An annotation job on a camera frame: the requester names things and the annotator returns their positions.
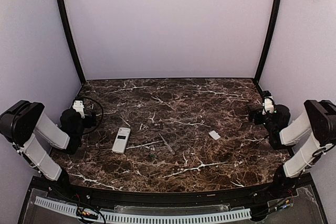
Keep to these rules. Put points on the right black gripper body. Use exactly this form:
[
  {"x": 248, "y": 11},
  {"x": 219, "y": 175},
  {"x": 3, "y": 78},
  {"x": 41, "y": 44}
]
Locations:
[{"x": 255, "y": 115}]

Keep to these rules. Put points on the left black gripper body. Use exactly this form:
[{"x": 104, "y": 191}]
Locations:
[{"x": 89, "y": 119}]

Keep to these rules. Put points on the white remote control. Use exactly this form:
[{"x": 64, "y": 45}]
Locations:
[{"x": 121, "y": 140}]

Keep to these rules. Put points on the white battery cover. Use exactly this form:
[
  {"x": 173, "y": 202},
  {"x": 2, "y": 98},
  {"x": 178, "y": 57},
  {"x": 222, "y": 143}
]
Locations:
[{"x": 214, "y": 135}]

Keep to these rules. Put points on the clear handle screwdriver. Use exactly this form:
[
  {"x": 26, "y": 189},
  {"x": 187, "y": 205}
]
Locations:
[{"x": 170, "y": 149}]

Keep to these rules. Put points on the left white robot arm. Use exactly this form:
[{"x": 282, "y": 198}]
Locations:
[{"x": 26, "y": 122}]

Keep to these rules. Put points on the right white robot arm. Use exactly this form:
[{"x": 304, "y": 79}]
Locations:
[{"x": 315, "y": 127}]

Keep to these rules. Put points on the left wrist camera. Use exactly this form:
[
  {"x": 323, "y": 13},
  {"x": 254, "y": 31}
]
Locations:
[{"x": 72, "y": 119}]

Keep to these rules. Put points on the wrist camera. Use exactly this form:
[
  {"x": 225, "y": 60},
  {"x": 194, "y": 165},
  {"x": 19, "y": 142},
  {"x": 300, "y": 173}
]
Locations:
[
  {"x": 72, "y": 119},
  {"x": 276, "y": 116}
]

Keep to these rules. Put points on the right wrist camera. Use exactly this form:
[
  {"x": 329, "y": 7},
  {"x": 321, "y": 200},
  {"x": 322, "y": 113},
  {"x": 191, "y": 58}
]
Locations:
[{"x": 276, "y": 116}]

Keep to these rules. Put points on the black front rail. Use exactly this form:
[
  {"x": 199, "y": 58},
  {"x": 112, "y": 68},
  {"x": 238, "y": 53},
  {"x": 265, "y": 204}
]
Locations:
[{"x": 253, "y": 196}]

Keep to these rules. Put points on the white slotted cable duct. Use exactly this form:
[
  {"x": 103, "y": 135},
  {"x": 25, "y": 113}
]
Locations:
[{"x": 133, "y": 214}]

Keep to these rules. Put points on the right black frame post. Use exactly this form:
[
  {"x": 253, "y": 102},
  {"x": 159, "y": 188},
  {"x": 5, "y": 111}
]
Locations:
[{"x": 268, "y": 40}]

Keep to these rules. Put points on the black frame post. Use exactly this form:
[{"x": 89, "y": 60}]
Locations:
[
  {"x": 70, "y": 40},
  {"x": 268, "y": 40}
]

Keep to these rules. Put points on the left black frame post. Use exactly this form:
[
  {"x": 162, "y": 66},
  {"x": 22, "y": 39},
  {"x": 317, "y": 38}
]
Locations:
[{"x": 70, "y": 40}]

